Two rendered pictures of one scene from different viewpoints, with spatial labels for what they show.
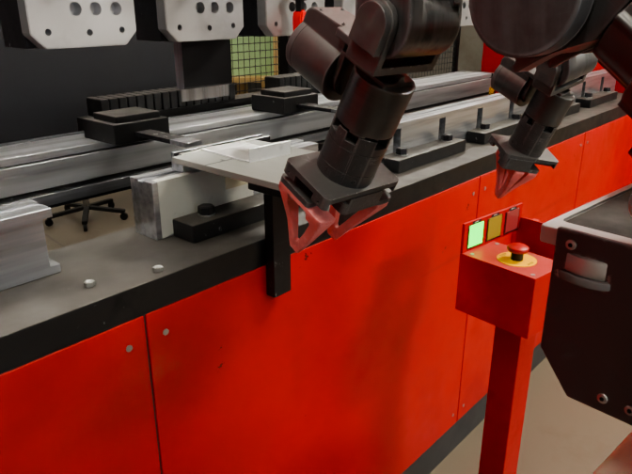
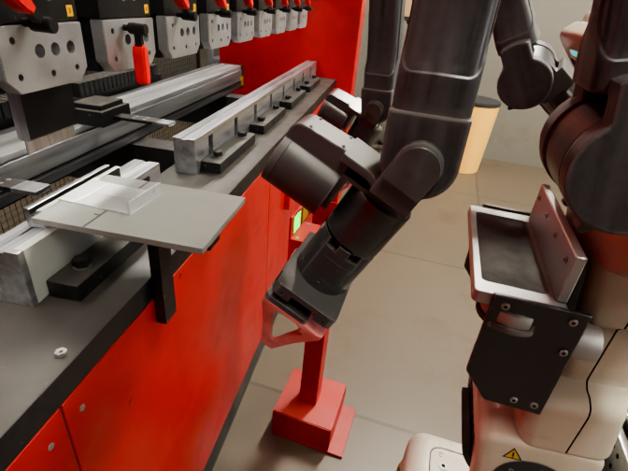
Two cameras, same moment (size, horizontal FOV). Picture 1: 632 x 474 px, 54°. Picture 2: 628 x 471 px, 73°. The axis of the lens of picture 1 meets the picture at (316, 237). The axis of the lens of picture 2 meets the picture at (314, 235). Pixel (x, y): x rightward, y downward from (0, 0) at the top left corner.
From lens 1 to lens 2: 36 cm
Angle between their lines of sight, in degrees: 31
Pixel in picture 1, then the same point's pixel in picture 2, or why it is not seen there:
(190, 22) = (32, 69)
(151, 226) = (23, 294)
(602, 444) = (347, 316)
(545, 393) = not seen: hidden behind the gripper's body
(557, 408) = not seen: hidden behind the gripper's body
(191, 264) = (94, 334)
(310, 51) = (303, 172)
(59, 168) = not seen: outside the picture
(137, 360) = (61, 450)
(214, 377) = (126, 413)
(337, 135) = (335, 256)
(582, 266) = (515, 321)
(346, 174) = (339, 286)
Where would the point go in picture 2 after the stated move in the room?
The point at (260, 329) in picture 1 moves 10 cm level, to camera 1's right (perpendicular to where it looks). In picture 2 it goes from (154, 352) to (207, 335)
